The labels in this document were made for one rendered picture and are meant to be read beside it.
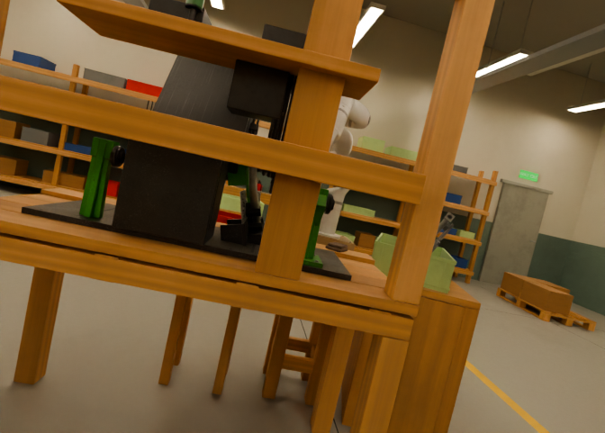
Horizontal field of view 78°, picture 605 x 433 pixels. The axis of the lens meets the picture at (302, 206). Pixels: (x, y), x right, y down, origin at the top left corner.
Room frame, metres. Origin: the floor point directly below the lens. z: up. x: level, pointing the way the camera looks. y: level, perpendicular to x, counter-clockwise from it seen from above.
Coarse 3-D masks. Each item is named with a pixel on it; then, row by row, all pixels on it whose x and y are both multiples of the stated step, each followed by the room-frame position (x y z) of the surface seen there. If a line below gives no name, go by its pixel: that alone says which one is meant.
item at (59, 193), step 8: (48, 192) 1.58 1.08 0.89; (56, 192) 1.59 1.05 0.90; (64, 192) 1.63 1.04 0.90; (72, 192) 1.68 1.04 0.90; (72, 200) 1.59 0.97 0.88; (112, 200) 1.71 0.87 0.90; (216, 224) 1.69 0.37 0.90; (224, 224) 1.74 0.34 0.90; (344, 256) 1.69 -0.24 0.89; (352, 256) 1.69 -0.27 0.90; (360, 256) 1.73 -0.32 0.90; (368, 256) 1.78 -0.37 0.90
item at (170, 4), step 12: (156, 0) 1.12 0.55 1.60; (168, 0) 1.12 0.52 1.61; (168, 12) 1.12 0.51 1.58; (180, 12) 1.12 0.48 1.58; (204, 12) 1.14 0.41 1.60; (264, 36) 1.14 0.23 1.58; (276, 36) 1.15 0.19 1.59; (288, 36) 1.15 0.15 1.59; (300, 36) 1.15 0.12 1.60; (300, 48) 1.15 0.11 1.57
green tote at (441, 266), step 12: (384, 240) 2.53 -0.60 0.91; (384, 252) 1.95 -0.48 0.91; (432, 252) 2.45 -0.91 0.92; (444, 252) 2.30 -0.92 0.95; (384, 264) 1.94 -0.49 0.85; (432, 264) 1.88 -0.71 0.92; (444, 264) 1.87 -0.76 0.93; (432, 276) 1.88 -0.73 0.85; (444, 276) 1.87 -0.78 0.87; (432, 288) 1.88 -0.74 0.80; (444, 288) 1.86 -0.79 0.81
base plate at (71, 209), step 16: (32, 208) 1.19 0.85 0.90; (48, 208) 1.24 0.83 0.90; (64, 208) 1.30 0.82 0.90; (112, 208) 1.50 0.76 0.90; (80, 224) 1.19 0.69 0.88; (96, 224) 1.20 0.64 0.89; (160, 240) 1.21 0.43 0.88; (176, 240) 1.22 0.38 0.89; (208, 240) 1.30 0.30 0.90; (240, 256) 1.24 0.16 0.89; (256, 256) 1.24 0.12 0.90; (320, 256) 1.49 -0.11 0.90; (336, 256) 1.58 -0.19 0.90; (320, 272) 1.26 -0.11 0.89; (336, 272) 1.26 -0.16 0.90
